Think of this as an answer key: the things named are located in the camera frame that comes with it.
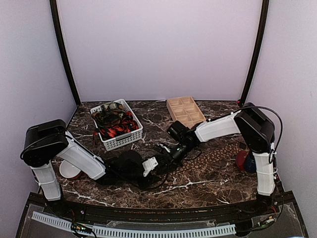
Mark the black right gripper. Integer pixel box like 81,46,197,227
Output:
157,142,194,176

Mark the brown floral tie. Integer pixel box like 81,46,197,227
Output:
171,142,247,175

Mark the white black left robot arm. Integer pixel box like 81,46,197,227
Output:
20,119,159,216

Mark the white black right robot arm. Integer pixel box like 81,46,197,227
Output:
156,102,280,215

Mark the white perforated plastic basket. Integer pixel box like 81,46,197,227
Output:
90,99,143,151

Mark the orange navy striped tie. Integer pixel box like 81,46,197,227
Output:
92,111,139,145

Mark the wooden compartment tray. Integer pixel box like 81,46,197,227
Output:
166,96,206,128

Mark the red saucer plate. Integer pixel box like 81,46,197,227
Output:
235,150,248,172

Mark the green patterned tie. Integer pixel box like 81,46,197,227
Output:
101,102,124,113

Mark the blue mug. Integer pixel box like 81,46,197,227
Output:
243,152,257,174

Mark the orange white bowl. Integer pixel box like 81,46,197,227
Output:
59,160,82,180

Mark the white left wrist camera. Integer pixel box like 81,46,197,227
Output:
142,157,158,177

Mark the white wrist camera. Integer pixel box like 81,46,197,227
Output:
158,142,171,153
142,157,158,177

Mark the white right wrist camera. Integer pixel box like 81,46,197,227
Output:
158,142,171,153

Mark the white slotted cable duct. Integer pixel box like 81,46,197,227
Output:
31,211,236,238

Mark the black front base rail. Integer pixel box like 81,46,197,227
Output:
19,191,301,228

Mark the black right frame post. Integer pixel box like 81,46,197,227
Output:
238,0,269,107

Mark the black frame post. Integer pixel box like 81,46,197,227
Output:
49,0,81,107
238,0,269,107

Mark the black left frame post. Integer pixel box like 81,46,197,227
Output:
49,0,81,107

